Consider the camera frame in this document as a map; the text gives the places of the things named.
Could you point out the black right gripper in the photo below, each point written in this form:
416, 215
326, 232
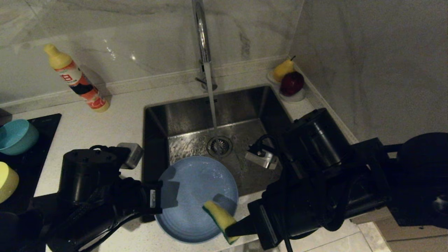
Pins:
315, 196

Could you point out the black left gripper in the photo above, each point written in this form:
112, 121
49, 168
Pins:
91, 189

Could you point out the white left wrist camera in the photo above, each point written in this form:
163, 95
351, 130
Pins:
132, 155

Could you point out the black induction cooktop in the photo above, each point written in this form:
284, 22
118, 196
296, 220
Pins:
31, 164

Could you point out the teal bowl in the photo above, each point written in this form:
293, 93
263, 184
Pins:
17, 138

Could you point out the chrome faucet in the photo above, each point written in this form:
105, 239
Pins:
202, 35

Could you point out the red apple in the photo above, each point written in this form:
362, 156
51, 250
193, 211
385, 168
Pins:
291, 84

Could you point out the metal sink drain strainer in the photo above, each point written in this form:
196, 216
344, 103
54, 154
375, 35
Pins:
219, 146

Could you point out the blue plate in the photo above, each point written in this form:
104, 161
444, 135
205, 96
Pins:
196, 182

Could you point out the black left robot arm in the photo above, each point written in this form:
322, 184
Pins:
21, 227

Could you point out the running water stream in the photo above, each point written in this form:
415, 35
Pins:
211, 98

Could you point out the yellow bowl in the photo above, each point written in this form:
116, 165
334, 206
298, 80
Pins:
7, 182

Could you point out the stainless steel sink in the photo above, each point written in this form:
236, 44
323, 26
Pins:
189, 122

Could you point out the yellow pear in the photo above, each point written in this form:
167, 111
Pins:
281, 71

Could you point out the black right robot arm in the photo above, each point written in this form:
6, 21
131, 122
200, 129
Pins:
416, 178

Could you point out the yellow sponge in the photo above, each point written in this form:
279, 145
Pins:
218, 215

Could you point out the small white dish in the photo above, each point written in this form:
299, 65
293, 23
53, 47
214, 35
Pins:
297, 98

